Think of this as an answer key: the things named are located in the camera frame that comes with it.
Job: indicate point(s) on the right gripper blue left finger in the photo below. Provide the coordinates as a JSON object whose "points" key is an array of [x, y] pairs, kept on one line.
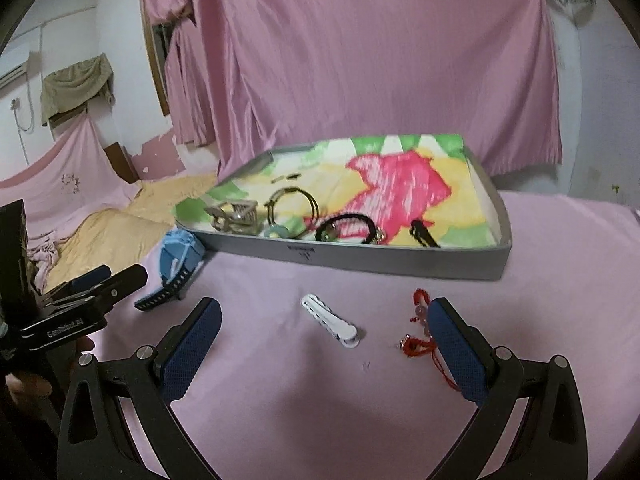
{"points": [[183, 349]]}

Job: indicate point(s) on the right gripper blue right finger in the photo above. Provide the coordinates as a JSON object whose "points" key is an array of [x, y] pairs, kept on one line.
{"points": [[466, 352]]}

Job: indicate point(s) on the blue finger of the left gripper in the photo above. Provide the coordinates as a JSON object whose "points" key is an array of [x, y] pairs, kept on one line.
{"points": [[77, 285], [110, 289]]}

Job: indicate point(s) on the blue digital watch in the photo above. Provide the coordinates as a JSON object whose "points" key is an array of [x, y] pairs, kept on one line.
{"points": [[181, 254]]}

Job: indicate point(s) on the white hair clip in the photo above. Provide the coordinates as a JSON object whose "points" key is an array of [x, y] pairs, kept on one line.
{"points": [[346, 333]]}

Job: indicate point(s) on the black hair clip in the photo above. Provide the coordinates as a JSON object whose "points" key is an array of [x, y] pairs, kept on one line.
{"points": [[421, 234]]}

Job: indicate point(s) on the left hand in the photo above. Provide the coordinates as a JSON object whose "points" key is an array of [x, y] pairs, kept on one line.
{"points": [[24, 389]]}

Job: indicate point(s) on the yellow bed cover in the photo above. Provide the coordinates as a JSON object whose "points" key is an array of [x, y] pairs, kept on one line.
{"points": [[121, 237]]}

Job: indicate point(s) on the pink tablecloth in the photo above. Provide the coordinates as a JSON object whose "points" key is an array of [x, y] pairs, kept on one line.
{"points": [[278, 397]]}

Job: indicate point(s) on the pink sheet on headboard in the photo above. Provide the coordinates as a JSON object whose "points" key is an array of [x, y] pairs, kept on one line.
{"points": [[69, 183]]}

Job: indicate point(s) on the wooden headboard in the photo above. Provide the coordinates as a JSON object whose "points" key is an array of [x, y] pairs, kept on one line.
{"points": [[120, 162]]}

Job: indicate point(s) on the grey tray box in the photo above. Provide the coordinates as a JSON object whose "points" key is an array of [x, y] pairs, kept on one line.
{"points": [[481, 264]]}

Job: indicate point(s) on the colourful floral tray liner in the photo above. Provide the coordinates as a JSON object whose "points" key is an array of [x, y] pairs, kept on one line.
{"points": [[352, 186]]}

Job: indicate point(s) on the olive green hanging cloth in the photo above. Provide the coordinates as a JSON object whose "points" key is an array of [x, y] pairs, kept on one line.
{"points": [[72, 86]]}

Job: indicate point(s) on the white air conditioner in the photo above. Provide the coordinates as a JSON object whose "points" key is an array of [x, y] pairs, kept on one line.
{"points": [[11, 71]]}

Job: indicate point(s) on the tied pink window curtain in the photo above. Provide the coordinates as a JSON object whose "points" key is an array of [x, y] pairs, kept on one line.
{"points": [[184, 70]]}

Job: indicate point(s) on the large pink curtain sheet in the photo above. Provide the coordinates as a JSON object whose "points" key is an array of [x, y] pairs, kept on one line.
{"points": [[287, 72]]}

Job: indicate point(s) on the brown window frame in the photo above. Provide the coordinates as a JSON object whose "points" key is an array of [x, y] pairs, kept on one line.
{"points": [[157, 41]]}

